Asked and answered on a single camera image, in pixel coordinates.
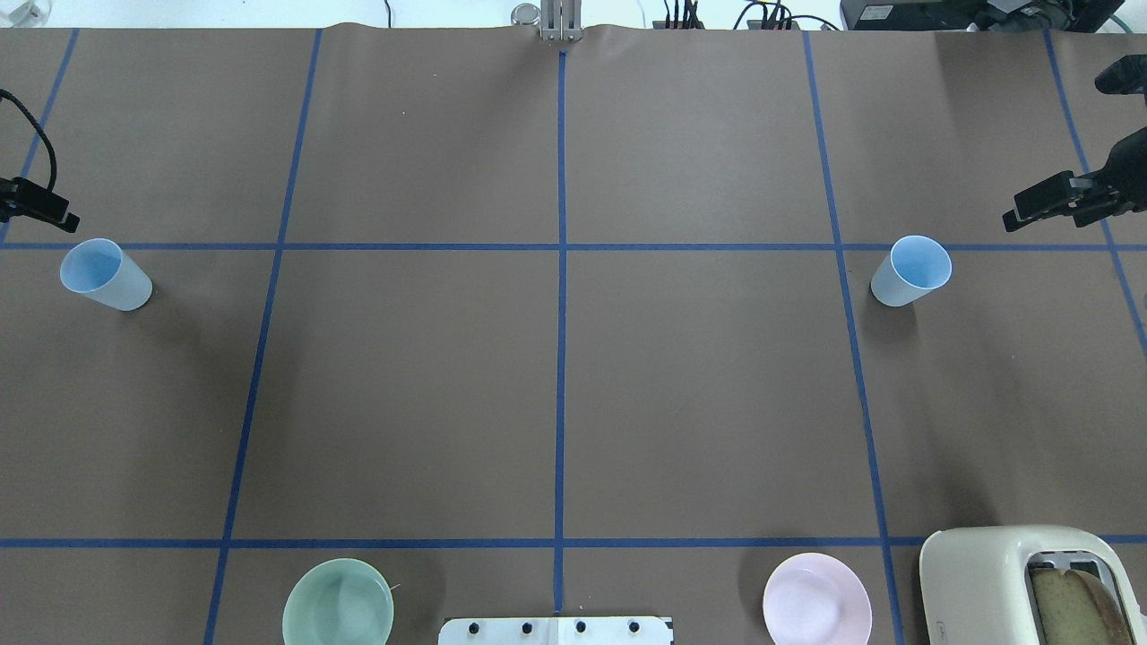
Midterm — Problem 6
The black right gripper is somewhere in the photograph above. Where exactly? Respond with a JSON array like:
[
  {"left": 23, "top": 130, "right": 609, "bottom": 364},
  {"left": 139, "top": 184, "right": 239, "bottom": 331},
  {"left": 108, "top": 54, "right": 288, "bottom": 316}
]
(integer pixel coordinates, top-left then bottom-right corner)
[{"left": 1001, "top": 127, "right": 1146, "bottom": 233}]

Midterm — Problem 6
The blue cup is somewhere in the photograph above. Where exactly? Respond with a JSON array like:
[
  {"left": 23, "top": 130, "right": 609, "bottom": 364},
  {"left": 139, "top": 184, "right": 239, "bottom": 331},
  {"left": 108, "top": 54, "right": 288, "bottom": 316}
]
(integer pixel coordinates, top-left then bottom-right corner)
[
  {"left": 60, "top": 238, "right": 154, "bottom": 312},
  {"left": 869, "top": 236, "right": 952, "bottom": 306}
]

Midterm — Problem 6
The cream toaster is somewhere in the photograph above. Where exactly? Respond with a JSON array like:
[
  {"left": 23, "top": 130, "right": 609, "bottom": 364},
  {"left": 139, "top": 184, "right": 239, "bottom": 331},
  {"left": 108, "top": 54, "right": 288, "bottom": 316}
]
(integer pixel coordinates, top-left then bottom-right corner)
[{"left": 918, "top": 524, "right": 1144, "bottom": 644}]

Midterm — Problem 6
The bread slice in toaster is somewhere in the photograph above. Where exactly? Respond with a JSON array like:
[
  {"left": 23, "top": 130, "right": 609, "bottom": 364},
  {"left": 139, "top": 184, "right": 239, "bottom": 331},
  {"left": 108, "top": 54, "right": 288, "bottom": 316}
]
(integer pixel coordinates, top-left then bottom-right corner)
[{"left": 1030, "top": 568, "right": 1134, "bottom": 644}]

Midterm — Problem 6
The pink bowl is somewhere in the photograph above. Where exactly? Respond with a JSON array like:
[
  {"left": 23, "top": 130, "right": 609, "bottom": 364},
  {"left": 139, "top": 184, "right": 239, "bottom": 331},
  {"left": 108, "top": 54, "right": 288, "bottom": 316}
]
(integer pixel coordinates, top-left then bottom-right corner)
[{"left": 760, "top": 552, "right": 873, "bottom": 644}]

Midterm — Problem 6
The green bowl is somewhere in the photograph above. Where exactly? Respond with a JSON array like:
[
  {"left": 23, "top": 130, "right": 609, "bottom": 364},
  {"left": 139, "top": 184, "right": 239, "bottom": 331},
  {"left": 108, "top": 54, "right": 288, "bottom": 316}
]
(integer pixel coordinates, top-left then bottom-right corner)
[{"left": 281, "top": 558, "right": 396, "bottom": 644}]

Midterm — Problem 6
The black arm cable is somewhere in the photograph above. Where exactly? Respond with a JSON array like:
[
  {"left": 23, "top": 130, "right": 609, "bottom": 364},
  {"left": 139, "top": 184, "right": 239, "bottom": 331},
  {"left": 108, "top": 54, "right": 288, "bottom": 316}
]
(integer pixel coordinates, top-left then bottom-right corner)
[{"left": 0, "top": 90, "right": 60, "bottom": 196}]

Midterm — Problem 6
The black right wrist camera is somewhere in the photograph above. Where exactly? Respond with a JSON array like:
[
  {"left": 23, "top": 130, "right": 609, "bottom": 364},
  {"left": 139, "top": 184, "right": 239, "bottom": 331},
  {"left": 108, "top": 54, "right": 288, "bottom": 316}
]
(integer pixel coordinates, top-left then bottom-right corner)
[{"left": 1093, "top": 54, "right": 1147, "bottom": 96}]

